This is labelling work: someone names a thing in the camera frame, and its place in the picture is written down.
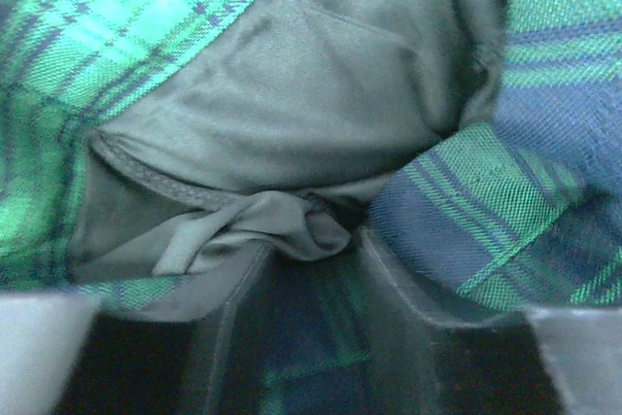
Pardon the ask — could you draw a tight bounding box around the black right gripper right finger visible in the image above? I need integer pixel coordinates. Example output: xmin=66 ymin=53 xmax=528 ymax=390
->
xmin=359 ymin=228 xmax=621 ymax=414

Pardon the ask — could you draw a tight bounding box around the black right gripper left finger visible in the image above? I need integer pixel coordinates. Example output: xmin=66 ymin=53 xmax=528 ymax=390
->
xmin=1 ymin=242 xmax=272 ymax=414

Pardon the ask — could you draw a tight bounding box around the green plaid skirt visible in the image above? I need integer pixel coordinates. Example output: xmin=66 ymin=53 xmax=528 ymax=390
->
xmin=1 ymin=0 xmax=621 ymax=414

